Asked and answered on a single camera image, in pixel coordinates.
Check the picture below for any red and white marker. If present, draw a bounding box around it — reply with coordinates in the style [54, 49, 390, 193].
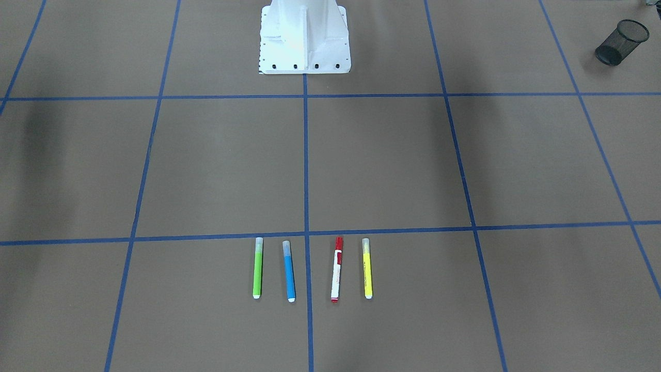
[330, 236, 344, 303]

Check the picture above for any blue marker pen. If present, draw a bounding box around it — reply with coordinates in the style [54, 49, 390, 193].
[282, 240, 296, 302]

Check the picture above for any yellow marker pen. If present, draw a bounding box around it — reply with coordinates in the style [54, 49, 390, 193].
[361, 238, 373, 300]

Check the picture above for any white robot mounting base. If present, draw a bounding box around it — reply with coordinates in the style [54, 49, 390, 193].
[258, 1, 352, 74]

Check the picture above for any green marker pen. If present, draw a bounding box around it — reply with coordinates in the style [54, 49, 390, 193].
[252, 237, 263, 300]

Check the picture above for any black mesh pen cup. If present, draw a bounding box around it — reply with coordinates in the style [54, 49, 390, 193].
[594, 19, 650, 66]

